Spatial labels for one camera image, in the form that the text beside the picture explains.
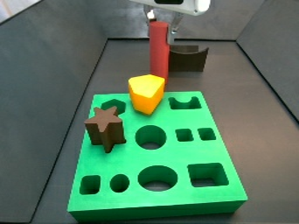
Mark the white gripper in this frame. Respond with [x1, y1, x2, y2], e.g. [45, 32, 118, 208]
[130, 0, 210, 45]

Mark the red oval cylinder peg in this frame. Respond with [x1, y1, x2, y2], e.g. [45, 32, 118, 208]
[149, 21, 169, 81]

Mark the green foam shape board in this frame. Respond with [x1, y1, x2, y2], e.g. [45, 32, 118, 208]
[67, 92, 248, 222]

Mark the yellow pentagon block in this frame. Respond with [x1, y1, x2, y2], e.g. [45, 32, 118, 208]
[128, 74, 164, 115]

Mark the brown star block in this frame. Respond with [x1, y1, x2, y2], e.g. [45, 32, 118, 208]
[83, 106, 126, 153]

